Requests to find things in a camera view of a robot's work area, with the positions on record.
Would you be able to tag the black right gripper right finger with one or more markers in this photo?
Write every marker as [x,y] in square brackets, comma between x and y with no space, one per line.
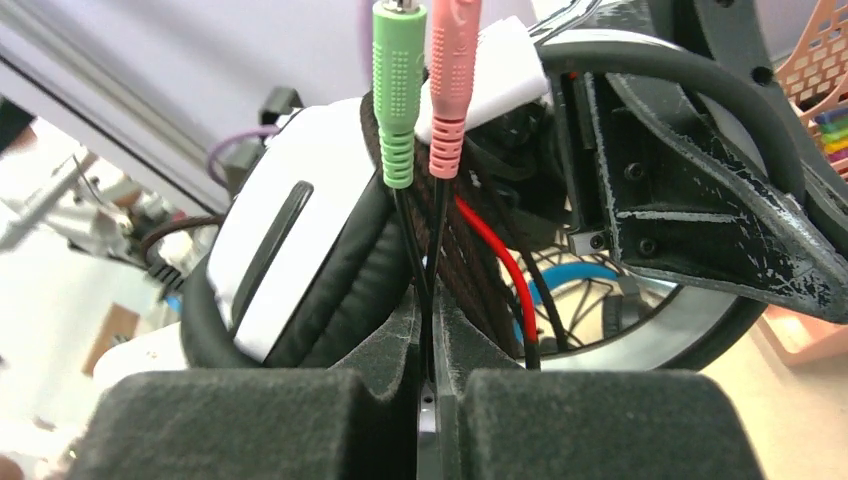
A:
[625,410]

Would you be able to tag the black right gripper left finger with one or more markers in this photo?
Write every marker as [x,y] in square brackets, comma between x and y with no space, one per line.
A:
[356,420]

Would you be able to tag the coloured marker set pack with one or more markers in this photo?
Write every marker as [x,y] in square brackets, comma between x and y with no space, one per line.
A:
[831,127]

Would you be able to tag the white and black headphones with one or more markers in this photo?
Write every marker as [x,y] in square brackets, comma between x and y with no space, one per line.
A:
[311,258]

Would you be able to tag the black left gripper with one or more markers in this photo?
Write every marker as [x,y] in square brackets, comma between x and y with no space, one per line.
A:
[681,203]

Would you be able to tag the black and blue headphones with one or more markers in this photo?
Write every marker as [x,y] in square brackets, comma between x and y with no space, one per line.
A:
[597,301]

